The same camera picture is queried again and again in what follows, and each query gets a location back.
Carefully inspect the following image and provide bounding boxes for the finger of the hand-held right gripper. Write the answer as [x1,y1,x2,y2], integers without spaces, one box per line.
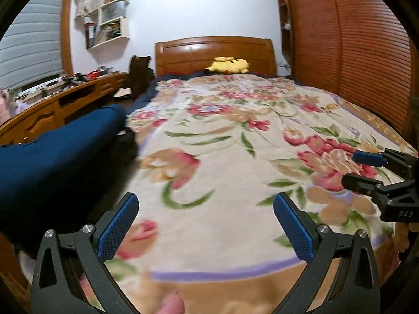
[352,148,419,178]
[342,173,384,197]

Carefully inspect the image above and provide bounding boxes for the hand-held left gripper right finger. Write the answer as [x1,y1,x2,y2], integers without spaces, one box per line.
[270,192,382,314]

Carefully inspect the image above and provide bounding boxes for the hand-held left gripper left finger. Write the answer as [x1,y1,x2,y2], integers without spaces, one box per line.
[31,192,141,314]

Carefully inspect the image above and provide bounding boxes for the blue suit jacket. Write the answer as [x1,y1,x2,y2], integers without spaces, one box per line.
[0,104,129,250]

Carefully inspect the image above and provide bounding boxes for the person's right hand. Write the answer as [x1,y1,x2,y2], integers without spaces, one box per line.
[395,223,419,253]

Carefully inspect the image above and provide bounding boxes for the person's left hand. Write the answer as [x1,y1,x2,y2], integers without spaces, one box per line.
[154,292,186,314]

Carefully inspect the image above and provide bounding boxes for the black jacket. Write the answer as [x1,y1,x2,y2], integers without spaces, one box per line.
[116,126,138,163]

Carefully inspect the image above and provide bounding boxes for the floral blanket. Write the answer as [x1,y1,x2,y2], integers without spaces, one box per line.
[20,73,419,314]

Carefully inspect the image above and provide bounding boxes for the wooden louvered wardrobe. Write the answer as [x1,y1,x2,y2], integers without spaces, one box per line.
[274,0,419,138]

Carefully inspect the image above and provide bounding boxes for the wooden desk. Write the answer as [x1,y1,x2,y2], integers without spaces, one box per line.
[0,71,128,148]

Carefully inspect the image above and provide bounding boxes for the black device on desk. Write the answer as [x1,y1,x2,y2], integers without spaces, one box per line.
[62,74,89,87]

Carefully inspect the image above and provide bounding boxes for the dark wooden chair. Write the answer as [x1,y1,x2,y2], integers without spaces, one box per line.
[114,55,155,100]

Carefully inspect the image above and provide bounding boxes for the pink soft toy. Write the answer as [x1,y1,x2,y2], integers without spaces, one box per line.
[0,88,10,122]

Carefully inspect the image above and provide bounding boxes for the yellow plush toy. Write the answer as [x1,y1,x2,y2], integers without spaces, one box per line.
[205,56,250,75]

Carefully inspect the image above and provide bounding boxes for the wooden bed headboard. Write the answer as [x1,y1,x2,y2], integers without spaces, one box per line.
[155,36,278,78]

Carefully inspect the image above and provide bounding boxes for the black binders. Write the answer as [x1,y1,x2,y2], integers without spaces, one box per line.
[85,23,96,49]

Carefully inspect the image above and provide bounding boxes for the grey window blind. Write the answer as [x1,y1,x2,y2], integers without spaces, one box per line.
[0,0,71,91]

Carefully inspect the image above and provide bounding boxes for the grey paper bag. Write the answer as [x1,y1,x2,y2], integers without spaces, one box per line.
[100,2,125,24]

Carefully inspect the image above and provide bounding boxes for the white wall shelf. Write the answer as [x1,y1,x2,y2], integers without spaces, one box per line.
[84,0,131,50]

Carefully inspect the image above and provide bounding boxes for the wooden window frame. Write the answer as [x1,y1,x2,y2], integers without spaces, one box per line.
[60,0,78,76]

